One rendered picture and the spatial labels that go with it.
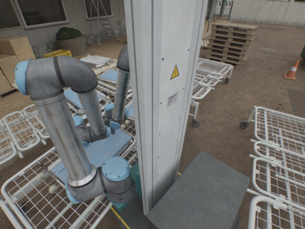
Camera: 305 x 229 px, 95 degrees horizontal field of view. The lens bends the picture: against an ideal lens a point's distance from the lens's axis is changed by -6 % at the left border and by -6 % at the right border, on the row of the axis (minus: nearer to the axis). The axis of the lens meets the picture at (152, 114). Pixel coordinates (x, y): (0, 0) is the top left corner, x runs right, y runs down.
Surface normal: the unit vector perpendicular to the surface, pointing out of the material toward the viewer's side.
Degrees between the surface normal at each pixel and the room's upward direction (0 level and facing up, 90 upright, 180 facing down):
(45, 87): 81
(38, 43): 90
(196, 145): 0
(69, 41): 101
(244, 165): 0
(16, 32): 90
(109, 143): 4
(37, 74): 65
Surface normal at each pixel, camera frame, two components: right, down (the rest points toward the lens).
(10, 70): 0.92, 0.24
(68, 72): 0.56, 0.31
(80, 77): 0.70, 0.39
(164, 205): 0.00, -0.79
